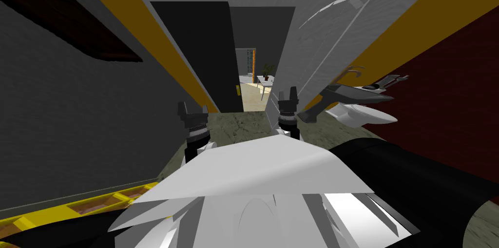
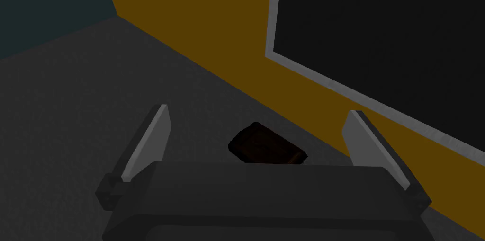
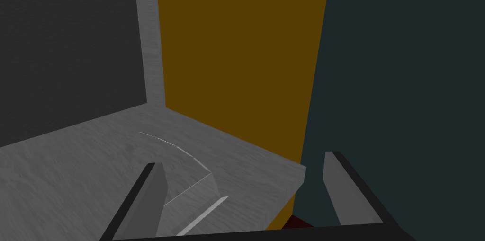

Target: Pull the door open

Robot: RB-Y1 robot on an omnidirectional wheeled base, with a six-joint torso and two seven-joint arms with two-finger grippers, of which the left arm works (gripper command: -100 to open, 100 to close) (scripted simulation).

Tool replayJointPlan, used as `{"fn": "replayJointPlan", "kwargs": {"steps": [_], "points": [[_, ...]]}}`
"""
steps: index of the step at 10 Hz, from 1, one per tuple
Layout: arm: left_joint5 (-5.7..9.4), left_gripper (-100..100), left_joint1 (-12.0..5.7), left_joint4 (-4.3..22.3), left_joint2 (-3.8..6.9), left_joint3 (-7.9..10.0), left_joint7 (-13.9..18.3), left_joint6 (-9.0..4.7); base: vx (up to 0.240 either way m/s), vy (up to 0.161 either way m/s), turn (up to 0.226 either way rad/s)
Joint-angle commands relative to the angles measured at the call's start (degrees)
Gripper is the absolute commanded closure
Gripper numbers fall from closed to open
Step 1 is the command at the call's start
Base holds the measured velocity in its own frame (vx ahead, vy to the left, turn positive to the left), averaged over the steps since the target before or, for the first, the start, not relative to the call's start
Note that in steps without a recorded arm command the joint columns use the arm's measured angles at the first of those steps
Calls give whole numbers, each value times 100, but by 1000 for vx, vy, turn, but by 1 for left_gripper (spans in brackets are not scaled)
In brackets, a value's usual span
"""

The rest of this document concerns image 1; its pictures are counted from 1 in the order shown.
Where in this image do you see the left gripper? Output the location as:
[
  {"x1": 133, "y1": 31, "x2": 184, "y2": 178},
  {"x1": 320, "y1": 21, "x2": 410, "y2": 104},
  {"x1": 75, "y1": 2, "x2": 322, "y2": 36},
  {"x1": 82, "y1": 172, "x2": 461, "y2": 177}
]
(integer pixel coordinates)
[{"x1": 177, "y1": 101, "x2": 210, "y2": 128}]

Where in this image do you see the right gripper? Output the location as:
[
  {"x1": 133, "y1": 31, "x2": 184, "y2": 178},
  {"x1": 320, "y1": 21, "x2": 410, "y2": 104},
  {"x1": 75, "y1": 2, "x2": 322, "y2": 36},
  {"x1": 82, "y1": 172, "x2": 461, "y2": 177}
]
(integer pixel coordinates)
[{"x1": 277, "y1": 86, "x2": 300, "y2": 114}]

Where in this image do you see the white table with plant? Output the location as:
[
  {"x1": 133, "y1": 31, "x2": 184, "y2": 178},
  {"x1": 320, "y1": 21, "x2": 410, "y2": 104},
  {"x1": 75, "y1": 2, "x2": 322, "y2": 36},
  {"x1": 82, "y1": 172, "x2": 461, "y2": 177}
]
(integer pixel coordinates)
[{"x1": 255, "y1": 63, "x2": 276, "y2": 101}]

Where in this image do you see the pale grey door leaf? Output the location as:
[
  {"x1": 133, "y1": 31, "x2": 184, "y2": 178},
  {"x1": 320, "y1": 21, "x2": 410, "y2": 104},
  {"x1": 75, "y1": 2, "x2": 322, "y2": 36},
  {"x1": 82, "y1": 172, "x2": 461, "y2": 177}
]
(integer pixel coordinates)
[{"x1": 265, "y1": 0, "x2": 453, "y2": 130}]

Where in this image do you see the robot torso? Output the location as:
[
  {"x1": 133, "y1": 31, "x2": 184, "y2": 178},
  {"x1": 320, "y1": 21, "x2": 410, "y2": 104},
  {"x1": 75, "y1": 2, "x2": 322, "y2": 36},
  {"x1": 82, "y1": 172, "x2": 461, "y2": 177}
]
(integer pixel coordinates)
[{"x1": 108, "y1": 133, "x2": 414, "y2": 248}]

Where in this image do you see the yellow wooden rack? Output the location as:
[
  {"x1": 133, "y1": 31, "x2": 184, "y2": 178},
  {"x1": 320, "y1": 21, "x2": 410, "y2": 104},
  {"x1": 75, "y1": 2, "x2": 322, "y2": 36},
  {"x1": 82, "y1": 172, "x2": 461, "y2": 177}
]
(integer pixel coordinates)
[{"x1": 0, "y1": 181, "x2": 161, "y2": 248}]

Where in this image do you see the bronze curved door handle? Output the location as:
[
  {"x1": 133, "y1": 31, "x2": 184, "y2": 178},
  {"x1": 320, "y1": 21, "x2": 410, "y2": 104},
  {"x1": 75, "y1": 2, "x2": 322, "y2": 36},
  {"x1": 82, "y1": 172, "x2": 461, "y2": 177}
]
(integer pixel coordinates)
[{"x1": 338, "y1": 66, "x2": 366, "y2": 84}]

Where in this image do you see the dark brown wall panel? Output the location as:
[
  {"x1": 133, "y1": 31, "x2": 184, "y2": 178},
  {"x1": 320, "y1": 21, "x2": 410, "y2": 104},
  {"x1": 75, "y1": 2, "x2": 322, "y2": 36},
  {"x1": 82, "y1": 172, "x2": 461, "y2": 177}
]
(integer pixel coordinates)
[{"x1": 0, "y1": 0, "x2": 144, "y2": 63}]

